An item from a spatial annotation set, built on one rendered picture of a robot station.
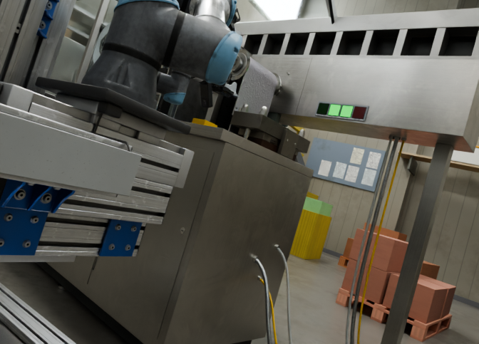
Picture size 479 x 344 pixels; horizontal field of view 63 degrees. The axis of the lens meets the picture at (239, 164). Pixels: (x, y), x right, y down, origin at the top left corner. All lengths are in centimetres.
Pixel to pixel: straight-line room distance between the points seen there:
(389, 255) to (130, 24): 309
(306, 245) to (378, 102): 423
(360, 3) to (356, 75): 727
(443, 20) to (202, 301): 145
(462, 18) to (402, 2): 703
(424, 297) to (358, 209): 430
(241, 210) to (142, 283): 46
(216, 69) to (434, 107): 109
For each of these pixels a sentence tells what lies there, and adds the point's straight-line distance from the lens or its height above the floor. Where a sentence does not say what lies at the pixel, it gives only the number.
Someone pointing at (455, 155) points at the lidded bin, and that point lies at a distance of 687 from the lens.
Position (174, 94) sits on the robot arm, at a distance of 150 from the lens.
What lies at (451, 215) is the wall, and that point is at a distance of 742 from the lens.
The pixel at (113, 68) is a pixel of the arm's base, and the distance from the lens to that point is 79.
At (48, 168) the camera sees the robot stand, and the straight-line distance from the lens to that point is 57.
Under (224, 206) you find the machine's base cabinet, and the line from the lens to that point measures 143.
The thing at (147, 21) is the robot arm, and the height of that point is 98.
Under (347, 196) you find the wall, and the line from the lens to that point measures 775.
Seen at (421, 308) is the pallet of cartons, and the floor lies 23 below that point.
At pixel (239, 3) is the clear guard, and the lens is 245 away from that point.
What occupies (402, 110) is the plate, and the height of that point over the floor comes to 121.
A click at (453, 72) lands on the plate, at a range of 177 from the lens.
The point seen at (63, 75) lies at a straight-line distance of 267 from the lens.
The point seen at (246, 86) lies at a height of 116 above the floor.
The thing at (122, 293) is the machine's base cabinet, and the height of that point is 20.
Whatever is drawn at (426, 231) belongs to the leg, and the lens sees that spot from 179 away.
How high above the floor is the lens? 73
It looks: 3 degrees up
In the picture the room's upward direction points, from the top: 17 degrees clockwise
